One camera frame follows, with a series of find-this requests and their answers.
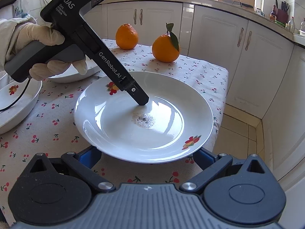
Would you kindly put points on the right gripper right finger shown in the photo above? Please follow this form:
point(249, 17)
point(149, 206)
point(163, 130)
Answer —
point(213, 167)

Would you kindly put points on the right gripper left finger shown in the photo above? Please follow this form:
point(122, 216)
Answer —
point(80, 166)

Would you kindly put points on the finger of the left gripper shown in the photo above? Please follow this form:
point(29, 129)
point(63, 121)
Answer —
point(136, 92)

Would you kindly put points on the white plate with fruit print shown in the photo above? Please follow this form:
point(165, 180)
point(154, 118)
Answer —
point(176, 121)

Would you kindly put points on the white kitchen cabinets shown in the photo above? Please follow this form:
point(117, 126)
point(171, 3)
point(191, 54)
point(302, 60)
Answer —
point(264, 106)

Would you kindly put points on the gloved left hand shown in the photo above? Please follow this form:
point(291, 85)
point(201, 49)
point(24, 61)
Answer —
point(17, 33)

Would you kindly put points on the cherry print tablecloth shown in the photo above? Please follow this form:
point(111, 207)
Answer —
point(50, 128)

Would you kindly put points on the orange with green leaf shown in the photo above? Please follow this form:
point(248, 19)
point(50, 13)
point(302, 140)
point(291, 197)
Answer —
point(166, 47)

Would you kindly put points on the bumpy orange without leaf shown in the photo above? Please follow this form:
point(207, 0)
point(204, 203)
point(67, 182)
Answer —
point(126, 37)

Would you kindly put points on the red knife block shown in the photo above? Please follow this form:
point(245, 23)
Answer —
point(282, 11)

